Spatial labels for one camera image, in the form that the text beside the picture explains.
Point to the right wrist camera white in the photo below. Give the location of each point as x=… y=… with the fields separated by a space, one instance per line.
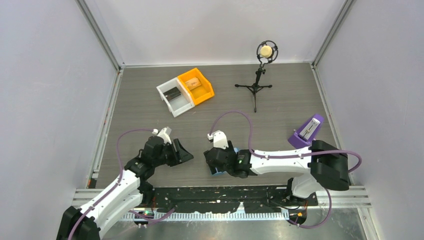
x=218 y=139

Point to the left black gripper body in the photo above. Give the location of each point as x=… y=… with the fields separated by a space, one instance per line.
x=168 y=156

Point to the orange plastic bin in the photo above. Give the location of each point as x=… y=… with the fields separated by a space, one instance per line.
x=198 y=87

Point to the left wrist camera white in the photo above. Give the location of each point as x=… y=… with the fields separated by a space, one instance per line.
x=164 y=133

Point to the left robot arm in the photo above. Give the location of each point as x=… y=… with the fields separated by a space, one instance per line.
x=92 y=220

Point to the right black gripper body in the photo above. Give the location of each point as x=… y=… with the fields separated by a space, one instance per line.
x=230 y=171

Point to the microphone with shock mount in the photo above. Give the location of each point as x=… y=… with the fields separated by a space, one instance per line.
x=267 y=52

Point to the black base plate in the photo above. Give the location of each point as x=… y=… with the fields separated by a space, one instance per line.
x=225 y=199

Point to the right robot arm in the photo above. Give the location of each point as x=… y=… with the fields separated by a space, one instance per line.
x=316 y=167

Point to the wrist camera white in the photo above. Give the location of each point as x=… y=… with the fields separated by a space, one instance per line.
x=218 y=139
x=164 y=133

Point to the black tripod mic stand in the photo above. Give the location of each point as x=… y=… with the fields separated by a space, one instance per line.
x=255 y=87

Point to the gold credit card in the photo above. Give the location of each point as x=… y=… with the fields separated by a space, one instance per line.
x=193 y=83

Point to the white plastic bin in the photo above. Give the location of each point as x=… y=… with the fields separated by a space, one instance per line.
x=179 y=105

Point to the blue card holder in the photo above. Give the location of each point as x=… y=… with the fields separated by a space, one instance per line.
x=218 y=173

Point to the purple metronome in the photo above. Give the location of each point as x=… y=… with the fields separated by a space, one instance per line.
x=306 y=133

